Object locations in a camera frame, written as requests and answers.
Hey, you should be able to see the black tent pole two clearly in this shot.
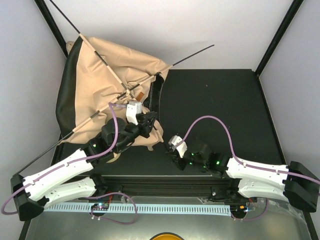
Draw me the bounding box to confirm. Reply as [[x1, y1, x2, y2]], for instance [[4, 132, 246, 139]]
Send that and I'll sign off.
[[14, 44, 215, 175]]

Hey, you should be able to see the beige pet tent fabric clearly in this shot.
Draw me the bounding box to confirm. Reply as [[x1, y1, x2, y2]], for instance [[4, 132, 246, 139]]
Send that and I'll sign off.
[[56, 36, 173, 151]]

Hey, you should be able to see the black tent pole one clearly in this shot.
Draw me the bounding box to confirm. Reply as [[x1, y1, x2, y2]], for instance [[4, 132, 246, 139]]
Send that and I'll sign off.
[[49, 0, 166, 143]]

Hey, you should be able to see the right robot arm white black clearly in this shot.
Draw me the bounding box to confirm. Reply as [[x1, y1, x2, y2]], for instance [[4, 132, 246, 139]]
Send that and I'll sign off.
[[166, 143, 320, 213]]

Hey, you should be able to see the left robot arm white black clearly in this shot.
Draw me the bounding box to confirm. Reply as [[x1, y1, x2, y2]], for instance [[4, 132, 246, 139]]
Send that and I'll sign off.
[[10, 111, 158, 222]]

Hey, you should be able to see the yellow pet bowl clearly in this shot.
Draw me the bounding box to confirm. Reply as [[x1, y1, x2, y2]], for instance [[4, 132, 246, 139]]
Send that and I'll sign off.
[[108, 153, 121, 163]]

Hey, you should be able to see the yellow round object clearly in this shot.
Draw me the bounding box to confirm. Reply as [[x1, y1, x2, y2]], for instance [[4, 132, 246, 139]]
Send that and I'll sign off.
[[150, 232, 184, 240]]

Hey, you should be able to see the small electronics board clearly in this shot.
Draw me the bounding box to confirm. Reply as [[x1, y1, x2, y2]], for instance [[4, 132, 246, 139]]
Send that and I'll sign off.
[[90, 202, 109, 211]]

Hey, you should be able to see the beige patterned pillow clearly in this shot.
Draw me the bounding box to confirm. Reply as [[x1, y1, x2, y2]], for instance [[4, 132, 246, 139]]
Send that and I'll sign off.
[[66, 41, 75, 57]]

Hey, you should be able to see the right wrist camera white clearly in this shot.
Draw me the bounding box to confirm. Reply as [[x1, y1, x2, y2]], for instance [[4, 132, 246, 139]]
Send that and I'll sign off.
[[168, 135, 188, 158]]

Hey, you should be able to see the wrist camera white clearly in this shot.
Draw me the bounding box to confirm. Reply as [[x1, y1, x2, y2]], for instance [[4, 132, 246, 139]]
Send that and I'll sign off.
[[168, 135, 188, 158], [125, 100, 142, 125]]

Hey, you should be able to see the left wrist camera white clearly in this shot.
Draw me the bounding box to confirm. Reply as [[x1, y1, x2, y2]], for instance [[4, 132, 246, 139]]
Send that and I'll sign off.
[[125, 100, 142, 125]]

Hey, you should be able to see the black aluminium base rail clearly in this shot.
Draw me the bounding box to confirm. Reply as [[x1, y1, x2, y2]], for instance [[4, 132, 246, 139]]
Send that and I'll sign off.
[[90, 173, 247, 203]]

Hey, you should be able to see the white slotted cable duct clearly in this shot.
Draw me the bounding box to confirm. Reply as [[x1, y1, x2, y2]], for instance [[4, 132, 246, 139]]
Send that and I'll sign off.
[[45, 202, 231, 217]]

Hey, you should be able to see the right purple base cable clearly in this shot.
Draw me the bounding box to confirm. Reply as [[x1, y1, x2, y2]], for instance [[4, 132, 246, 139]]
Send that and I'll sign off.
[[229, 198, 270, 223]]

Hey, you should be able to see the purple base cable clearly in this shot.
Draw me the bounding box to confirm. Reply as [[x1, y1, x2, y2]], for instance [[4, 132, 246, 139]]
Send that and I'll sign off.
[[90, 192, 138, 225], [229, 198, 270, 223]]

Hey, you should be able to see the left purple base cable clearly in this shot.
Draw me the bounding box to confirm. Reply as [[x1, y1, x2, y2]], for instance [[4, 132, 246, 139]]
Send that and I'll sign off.
[[90, 192, 138, 225]]

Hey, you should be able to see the left black frame post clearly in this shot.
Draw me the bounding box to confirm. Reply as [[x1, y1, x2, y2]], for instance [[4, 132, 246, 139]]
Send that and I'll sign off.
[[34, 0, 68, 57]]

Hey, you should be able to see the black frame post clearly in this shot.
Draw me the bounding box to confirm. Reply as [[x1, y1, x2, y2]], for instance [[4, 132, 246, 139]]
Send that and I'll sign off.
[[34, 0, 68, 57], [255, 0, 304, 77]]

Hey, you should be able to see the right black frame post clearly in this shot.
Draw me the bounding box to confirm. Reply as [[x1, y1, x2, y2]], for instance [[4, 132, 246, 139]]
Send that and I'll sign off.
[[255, 0, 304, 77]]

